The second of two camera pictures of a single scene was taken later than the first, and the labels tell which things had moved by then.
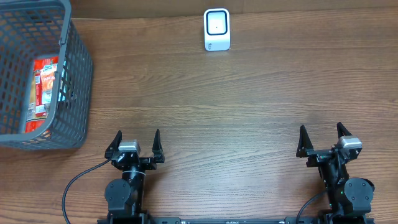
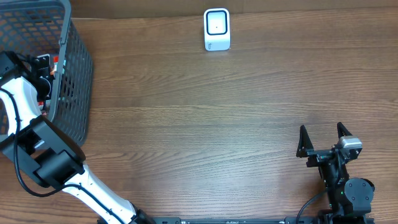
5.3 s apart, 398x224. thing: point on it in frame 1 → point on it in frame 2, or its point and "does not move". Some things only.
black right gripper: [321, 154] does not move
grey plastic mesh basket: [37, 29] does not move
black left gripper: [144, 160] → [40, 72]
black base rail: [236, 220] does not move
